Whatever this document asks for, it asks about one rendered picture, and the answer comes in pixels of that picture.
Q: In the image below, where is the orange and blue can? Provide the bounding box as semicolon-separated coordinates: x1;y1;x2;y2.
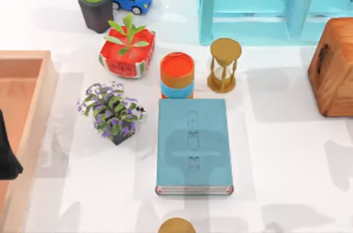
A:
159;52;196;100

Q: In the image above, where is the blue book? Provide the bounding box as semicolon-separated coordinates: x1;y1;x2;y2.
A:
154;97;235;197

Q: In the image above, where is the golden hourglass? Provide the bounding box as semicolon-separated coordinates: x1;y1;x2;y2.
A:
207;37;243;93

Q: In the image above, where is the purple flower plant pot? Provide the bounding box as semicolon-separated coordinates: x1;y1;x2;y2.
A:
77;81;147;147

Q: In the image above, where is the red watermelon plant pot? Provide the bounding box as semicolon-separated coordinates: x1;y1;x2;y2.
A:
98;13;156;79

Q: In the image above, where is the light blue rack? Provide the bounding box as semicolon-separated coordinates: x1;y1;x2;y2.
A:
197;0;353;46

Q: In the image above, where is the grey pot with green plant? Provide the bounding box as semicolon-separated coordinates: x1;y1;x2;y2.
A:
73;0;114;34

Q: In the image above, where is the golden round object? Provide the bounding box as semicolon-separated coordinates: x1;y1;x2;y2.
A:
157;217;196;233

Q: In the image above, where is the shallow salmon-coloured box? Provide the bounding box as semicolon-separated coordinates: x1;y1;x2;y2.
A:
0;50;59;233

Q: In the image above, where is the wooden box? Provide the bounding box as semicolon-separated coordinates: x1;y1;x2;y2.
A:
307;17;353;118

